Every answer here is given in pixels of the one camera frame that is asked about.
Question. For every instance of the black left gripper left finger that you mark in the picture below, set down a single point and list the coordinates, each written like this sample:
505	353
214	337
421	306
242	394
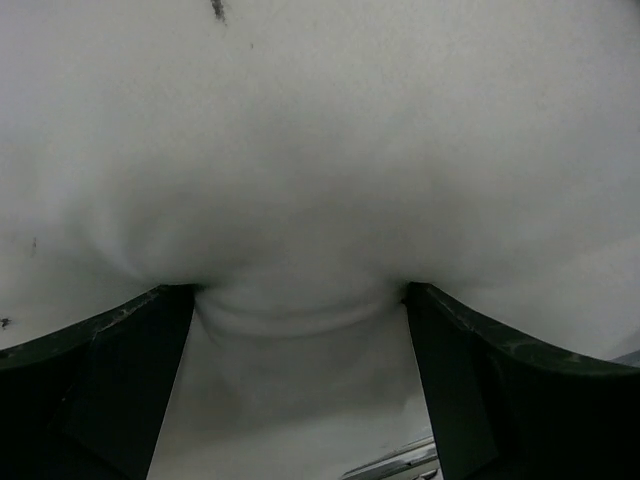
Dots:
88	401

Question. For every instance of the white pillow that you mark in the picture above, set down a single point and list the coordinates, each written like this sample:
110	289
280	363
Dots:
299	162

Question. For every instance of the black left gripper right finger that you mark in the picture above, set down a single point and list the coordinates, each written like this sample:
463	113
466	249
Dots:
505	405

